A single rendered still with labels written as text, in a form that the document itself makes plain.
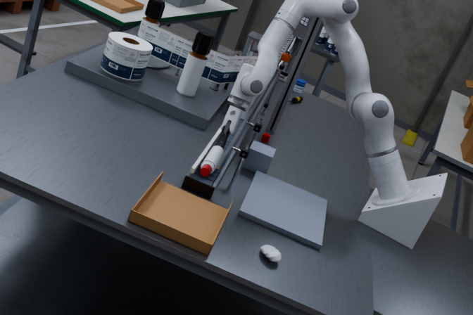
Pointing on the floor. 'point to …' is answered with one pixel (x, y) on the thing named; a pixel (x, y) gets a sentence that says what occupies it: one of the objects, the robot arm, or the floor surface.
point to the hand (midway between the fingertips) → (220, 144)
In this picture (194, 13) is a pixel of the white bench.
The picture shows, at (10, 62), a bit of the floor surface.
